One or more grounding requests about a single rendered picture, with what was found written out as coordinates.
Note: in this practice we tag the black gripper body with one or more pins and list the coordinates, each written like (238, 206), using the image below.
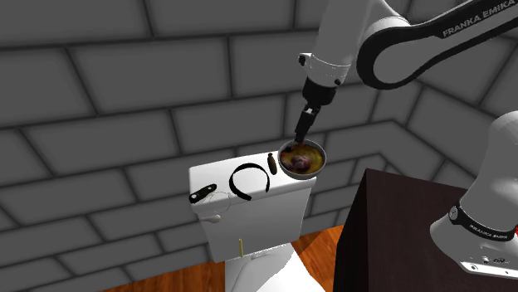
(319, 93)

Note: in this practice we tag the thin yellow stick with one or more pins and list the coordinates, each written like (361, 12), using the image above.
(241, 248)

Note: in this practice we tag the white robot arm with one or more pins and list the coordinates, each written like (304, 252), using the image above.
(404, 24)

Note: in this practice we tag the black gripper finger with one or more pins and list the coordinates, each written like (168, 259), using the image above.
(304, 124)

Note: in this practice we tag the black headband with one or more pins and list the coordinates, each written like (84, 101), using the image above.
(234, 190)

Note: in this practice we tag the grey bowl with food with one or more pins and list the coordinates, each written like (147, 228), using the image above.
(302, 161)

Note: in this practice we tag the brown oblong bottle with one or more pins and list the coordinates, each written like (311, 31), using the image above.
(272, 164)

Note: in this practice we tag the dark robot stand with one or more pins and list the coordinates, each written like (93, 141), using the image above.
(388, 242)

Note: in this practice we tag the black folding knife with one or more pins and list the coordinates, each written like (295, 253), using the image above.
(202, 193)

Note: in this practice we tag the white toilet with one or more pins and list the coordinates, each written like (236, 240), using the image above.
(259, 218)

